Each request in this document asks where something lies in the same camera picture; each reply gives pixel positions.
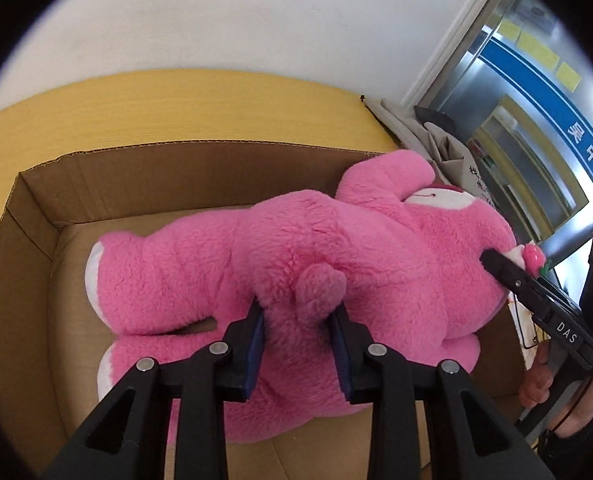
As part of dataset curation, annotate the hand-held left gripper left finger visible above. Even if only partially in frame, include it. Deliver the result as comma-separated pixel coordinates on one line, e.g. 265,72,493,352
41,305,267,480

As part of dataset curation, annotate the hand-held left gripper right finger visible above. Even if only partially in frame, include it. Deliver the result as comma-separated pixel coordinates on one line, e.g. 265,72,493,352
329,305,557,480

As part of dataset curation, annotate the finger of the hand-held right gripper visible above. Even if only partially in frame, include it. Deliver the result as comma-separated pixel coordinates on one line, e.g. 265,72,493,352
479,247,547,311

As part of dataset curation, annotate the pink plush bear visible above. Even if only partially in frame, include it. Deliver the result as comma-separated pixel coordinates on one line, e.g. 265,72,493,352
84,149,549,445

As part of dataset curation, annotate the cardboard box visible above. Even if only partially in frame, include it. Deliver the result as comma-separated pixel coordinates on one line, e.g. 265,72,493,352
0,150,532,480

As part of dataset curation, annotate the person's right forearm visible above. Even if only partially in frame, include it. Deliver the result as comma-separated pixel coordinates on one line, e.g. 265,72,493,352
536,400,593,480

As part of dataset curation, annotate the person's right hand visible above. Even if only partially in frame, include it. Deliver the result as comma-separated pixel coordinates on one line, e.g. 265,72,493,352
517,341,552,409

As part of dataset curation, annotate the white paper sheet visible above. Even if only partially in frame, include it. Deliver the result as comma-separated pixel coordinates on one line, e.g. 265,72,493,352
509,300,542,372

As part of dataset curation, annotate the glass door with blue band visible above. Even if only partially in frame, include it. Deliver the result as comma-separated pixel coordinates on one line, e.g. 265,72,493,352
403,0,593,286

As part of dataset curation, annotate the beige cloth bag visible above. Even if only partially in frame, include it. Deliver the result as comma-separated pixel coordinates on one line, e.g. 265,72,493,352
366,95,499,211

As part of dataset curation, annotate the black cloth item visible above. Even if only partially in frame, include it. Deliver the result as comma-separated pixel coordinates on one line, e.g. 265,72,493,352
413,105,444,128

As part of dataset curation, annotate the black cable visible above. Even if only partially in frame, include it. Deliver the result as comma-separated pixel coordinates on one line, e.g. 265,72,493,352
521,310,544,352

